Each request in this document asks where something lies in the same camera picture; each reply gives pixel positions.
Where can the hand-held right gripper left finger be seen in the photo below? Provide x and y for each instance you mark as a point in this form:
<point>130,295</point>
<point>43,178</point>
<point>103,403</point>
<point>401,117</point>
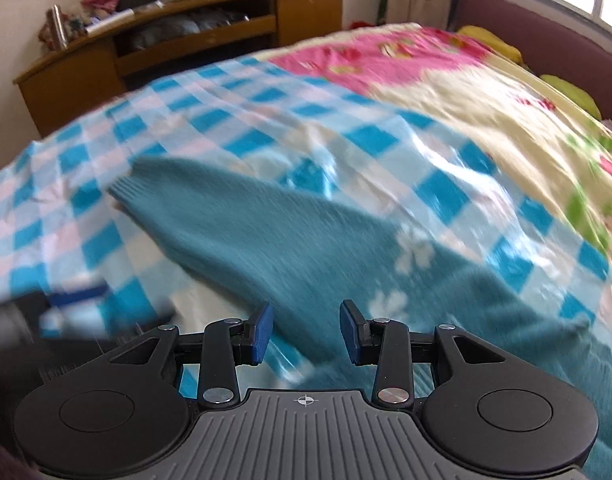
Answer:
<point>262,332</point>

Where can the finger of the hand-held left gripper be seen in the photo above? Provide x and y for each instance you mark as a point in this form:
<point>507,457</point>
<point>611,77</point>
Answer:
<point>80,295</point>

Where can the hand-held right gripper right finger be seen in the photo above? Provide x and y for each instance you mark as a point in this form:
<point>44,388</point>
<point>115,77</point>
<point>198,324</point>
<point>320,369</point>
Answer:
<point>350,332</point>

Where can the teal towel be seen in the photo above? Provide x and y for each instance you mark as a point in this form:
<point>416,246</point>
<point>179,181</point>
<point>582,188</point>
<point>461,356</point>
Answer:
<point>286,240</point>

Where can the blue checkered plastic sheet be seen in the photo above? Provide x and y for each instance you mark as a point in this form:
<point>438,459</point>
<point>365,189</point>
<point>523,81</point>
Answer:
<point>210,110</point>

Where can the floral pink and cream quilt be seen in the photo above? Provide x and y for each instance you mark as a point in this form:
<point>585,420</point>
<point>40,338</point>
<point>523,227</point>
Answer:
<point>461,90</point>

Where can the steel water bottle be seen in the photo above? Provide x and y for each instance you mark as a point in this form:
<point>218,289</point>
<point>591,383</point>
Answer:
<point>58,27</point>

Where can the grey plastic bag bundle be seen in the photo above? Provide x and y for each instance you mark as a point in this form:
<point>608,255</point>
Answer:
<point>185,27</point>

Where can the yellow pillow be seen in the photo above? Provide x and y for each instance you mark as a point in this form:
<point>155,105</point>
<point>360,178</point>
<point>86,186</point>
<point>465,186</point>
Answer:
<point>486,40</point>

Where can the wooden TV cabinet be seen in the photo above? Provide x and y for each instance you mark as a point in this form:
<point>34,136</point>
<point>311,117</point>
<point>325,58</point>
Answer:
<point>306,10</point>

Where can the green pillow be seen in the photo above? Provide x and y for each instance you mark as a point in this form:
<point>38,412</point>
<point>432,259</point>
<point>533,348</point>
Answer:
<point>571,92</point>

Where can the maroon bed headboard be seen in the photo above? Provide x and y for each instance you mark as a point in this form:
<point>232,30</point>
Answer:
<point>536,40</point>

